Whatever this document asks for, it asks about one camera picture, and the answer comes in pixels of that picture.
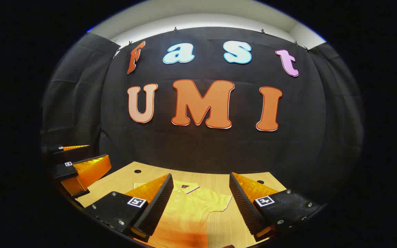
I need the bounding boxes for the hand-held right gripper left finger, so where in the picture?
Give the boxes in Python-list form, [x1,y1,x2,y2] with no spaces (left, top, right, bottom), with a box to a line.
[84,173,174,242]

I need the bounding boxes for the orange polo T-shirt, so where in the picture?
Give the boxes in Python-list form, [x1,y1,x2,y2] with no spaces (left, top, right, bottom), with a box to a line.
[133,181,233,248]

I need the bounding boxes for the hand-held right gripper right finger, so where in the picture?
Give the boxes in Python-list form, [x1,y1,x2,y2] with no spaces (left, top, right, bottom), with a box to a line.
[229,172,324,242]

